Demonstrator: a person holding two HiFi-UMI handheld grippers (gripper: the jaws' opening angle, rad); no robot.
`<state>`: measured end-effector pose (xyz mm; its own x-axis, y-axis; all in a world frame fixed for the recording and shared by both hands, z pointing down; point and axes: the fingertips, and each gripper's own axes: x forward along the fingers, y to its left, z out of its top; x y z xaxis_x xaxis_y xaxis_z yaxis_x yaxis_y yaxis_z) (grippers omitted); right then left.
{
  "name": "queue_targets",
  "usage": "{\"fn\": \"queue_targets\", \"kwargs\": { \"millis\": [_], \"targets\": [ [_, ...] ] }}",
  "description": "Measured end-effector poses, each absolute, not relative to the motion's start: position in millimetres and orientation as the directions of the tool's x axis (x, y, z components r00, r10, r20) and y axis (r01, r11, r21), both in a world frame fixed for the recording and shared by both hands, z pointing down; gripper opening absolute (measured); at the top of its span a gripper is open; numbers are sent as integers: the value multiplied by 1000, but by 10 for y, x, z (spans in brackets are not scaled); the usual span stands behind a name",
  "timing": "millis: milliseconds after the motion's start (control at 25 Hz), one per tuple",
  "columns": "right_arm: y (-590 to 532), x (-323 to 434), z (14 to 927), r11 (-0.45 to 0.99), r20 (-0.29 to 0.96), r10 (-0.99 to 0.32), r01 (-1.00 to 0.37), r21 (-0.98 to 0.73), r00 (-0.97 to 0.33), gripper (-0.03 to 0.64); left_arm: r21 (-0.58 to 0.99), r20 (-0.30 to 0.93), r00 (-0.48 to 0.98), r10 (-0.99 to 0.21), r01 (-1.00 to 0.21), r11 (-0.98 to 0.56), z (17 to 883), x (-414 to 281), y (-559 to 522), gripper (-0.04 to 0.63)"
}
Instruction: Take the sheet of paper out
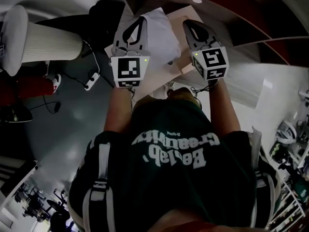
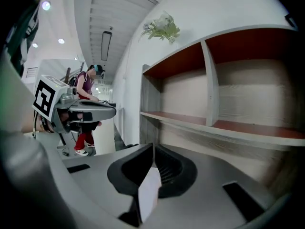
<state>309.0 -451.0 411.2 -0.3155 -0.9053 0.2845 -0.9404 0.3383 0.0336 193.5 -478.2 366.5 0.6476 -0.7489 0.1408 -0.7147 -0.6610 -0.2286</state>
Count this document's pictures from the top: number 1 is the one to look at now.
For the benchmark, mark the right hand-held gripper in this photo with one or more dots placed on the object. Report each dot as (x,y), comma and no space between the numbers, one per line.
(213,62)

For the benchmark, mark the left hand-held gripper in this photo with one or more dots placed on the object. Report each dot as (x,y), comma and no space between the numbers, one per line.
(129,69)

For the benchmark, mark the white A4 paper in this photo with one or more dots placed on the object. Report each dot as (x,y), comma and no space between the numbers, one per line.
(161,33)

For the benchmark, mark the person's left forearm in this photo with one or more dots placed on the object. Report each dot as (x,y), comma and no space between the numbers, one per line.
(118,110)

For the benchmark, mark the person's right forearm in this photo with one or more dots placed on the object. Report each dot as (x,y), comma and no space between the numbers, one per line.
(223,105)

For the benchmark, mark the black bag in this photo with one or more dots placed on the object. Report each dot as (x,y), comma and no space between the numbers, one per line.
(106,16)

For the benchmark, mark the white round disc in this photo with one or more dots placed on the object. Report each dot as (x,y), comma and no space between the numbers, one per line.
(196,0)

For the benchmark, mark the white power strip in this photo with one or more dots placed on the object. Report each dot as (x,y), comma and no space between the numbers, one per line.
(92,81)

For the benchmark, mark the tan shorts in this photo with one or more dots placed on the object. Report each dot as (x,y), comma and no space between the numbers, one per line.
(179,93)

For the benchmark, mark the grey wooden desk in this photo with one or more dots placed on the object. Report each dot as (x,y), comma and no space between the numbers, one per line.
(229,91)

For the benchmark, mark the black power adapter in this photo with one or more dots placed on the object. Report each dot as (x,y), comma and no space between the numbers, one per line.
(57,107)

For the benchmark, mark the white helmet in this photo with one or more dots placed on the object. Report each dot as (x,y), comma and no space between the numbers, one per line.
(287,132)

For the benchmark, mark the black chair seat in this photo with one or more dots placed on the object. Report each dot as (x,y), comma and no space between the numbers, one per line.
(14,115)

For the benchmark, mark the black green helmet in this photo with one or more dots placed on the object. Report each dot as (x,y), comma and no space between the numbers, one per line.
(280,152)

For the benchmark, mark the dark green printed T-shirt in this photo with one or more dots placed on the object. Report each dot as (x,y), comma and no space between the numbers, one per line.
(169,190)

